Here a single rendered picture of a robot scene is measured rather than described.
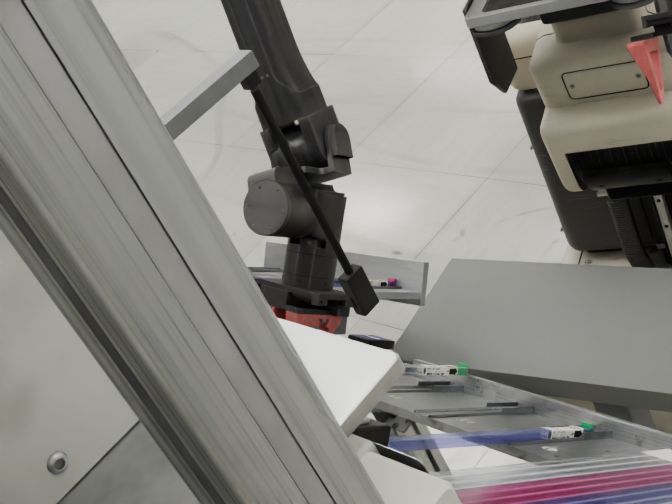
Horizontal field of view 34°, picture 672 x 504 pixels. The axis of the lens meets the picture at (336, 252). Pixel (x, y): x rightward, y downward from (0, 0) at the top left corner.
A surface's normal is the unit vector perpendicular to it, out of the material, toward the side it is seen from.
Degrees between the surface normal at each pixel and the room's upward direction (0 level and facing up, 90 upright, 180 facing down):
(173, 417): 90
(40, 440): 90
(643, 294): 0
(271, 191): 47
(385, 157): 0
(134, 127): 90
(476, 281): 0
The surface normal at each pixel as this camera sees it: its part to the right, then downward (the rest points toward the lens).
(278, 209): -0.54, -0.04
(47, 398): 0.68, 0.15
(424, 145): -0.40, -0.75
